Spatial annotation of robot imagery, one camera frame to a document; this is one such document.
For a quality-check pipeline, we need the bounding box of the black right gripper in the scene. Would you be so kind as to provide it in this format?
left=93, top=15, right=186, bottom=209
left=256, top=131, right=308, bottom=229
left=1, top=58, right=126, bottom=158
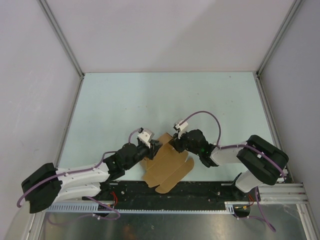
left=169, top=129, right=201, bottom=156

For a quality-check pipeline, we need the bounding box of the brown cardboard box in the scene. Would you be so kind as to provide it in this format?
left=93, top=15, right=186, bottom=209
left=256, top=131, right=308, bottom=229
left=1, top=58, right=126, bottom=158
left=140, top=133, right=195, bottom=194

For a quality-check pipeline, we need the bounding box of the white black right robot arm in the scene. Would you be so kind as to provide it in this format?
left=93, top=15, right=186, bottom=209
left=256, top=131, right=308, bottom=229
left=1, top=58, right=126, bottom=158
left=169, top=129, right=289, bottom=201

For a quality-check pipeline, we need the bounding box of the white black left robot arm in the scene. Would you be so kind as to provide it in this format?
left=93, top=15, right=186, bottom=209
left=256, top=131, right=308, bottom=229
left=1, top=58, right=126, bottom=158
left=20, top=139, right=162, bottom=214

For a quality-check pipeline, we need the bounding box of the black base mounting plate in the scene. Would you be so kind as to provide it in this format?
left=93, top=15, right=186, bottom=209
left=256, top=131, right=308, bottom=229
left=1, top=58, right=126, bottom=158
left=93, top=180, right=248, bottom=203

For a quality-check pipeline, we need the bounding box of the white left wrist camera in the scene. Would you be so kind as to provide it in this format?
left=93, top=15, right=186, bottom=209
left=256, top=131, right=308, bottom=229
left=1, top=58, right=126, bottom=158
left=137, top=128, right=155, bottom=149

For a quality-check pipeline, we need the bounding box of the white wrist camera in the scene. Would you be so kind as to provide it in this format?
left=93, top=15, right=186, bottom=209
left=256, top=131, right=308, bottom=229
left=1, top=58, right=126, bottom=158
left=137, top=128, right=155, bottom=149
left=173, top=119, right=189, bottom=133

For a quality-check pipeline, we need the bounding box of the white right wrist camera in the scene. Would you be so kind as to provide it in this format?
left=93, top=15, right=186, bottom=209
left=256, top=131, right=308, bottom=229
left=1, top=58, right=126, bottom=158
left=173, top=119, right=189, bottom=133

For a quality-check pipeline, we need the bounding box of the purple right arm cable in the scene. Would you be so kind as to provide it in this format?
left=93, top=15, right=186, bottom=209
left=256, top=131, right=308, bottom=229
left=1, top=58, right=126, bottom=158
left=182, top=110, right=286, bottom=180

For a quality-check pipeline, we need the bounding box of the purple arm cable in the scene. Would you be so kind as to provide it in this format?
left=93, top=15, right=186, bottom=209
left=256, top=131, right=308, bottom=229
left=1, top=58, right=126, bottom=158
left=182, top=110, right=286, bottom=180
left=16, top=127, right=143, bottom=208

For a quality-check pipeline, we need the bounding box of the grey slotted cable duct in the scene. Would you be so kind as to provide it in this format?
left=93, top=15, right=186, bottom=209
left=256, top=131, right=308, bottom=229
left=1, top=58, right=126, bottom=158
left=46, top=201, right=234, bottom=215

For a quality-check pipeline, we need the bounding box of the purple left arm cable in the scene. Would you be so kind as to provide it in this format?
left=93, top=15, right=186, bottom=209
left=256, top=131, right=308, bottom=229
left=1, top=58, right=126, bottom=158
left=16, top=127, right=143, bottom=208

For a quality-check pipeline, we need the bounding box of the right aluminium frame post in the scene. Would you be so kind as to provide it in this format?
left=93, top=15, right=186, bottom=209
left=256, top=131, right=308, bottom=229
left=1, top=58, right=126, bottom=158
left=256, top=0, right=305, bottom=78

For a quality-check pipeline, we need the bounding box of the aluminium frame post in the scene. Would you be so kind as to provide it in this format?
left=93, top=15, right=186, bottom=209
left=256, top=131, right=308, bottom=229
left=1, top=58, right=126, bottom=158
left=37, top=0, right=85, bottom=78
left=256, top=0, right=305, bottom=78

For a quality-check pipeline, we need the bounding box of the left aluminium frame post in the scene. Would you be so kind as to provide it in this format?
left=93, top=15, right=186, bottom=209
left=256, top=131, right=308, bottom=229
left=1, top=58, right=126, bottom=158
left=37, top=0, right=85, bottom=78

